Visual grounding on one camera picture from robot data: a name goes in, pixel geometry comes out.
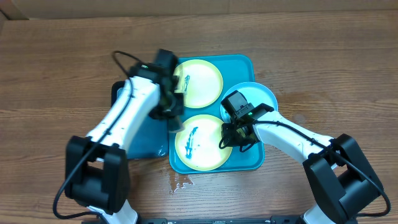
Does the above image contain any dark green sponge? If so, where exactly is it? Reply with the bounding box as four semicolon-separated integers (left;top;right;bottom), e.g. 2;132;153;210
168;116;185;133

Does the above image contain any light blue plate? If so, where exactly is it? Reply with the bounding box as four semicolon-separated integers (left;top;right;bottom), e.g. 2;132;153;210
223;82;281;121

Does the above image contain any yellow-green plate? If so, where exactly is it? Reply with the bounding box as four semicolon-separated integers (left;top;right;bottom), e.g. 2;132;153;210
174;114;232;172
174;59;223;109

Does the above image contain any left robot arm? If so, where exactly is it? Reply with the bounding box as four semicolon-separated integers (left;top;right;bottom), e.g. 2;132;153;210
52;49;184;223

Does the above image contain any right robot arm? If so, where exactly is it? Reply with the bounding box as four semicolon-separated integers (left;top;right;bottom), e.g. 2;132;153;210
219;90;391;223

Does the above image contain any small dark blue tray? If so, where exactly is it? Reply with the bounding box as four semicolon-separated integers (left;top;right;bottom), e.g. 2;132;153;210
107;78;168;159

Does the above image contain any large teal serving tray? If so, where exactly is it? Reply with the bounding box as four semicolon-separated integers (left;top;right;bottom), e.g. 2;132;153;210
169;54;266;174

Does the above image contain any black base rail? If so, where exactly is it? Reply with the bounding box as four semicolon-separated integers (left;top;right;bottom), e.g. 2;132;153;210
137;215;305;224

